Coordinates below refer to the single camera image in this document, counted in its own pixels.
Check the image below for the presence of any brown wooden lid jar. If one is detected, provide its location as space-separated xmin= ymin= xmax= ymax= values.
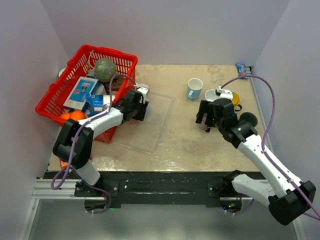
xmin=103 ymin=76 xmax=125 ymax=96

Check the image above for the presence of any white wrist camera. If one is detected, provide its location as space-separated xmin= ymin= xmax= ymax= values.
xmin=215 ymin=86 xmax=233 ymax=101
xmin=134 ymin=85 xmax=150 ymax=97

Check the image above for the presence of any yellow mug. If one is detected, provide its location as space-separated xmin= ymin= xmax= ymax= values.
xmin=232 ymin=92 xmax=243 ymax=112

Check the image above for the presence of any lilac grey mug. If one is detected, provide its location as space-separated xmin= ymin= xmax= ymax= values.
xmin=198 ymin=113 xmax=213 ymax=133

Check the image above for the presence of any dark grey mug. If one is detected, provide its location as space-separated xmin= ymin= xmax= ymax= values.
xmin=239 ymin=112 xmax=258 ymax=127

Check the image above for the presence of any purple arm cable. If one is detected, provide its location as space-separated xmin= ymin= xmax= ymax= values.
xmin=50 ymin=73 xmax=138 ymax=191
xmin=221 ymin=74 xmax=320 ymax=222

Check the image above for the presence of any light grey mug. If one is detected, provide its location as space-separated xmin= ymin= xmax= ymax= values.
xmin=144 ymin=102 xmax=152 ymax=119

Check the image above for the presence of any blue razor box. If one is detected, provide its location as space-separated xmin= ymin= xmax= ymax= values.
xmin=63 ymin=76 xmax=100 ymax=112

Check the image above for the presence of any clear plastic tray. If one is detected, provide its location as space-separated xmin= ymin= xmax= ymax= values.
xmin=112 ymin=91 xmax=176 ymax=155

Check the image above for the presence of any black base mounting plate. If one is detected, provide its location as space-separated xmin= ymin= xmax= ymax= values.
xmin=43 ymin=170 xmax=276 ymax=216

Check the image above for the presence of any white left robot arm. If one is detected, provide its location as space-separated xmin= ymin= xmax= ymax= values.
xmin=52 ymin=86 xmax=149 ymax=196

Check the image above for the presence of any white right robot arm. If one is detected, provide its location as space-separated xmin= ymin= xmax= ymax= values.
xmin=195 ymin=98 xmax=316 ymax=226

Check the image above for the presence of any light blue square mug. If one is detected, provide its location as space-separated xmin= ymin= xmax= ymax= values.
xmin=187 ymin=78 xmax=204 ymax=100

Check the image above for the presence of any pink purple packet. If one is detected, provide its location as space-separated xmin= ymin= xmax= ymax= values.
xmin=59 ymin=159 xmax=68 ymax=169

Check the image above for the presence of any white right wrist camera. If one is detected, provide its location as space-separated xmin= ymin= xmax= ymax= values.
xmin=215 ymin=86 xmax=233 ymax=101

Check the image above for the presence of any aluminium frame rail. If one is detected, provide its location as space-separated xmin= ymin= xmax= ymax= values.
xmin=18 ymin=178 xmax=78 ymax=240

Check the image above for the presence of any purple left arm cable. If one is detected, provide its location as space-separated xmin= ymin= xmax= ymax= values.
xmin=50 ymin=73 xmax=138 ymax=191

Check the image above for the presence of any red plastic shopping basket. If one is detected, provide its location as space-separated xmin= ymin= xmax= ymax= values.
xmin=35 ymin=44 xmax=139 ymax=144

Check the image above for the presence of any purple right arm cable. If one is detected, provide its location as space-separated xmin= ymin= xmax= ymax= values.
xmin=221 ymin=74 xmax=320 ymax=222

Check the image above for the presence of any orange fruit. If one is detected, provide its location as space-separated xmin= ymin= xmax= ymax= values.
xmin=60 ymin=112 xmax=71 ymax=120
xmin=69 ymin=110 xmax=86 ymax=121

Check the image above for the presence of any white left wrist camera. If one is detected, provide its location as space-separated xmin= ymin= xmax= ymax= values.
xmin=134 ymin=85 xmax=150 ymax=97

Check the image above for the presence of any green netted melon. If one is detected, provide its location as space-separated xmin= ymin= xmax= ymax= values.
xmin=94 ymin=58 xmax=117 ymax=83

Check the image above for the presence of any blue white round mug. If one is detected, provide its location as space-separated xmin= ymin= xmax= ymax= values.
xmin=204 ymin=89 xmax=219 ymax=102

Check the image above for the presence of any blue candy packet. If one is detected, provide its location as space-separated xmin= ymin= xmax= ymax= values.
xmin=235 ymin=63 xmax=251 ymax=79

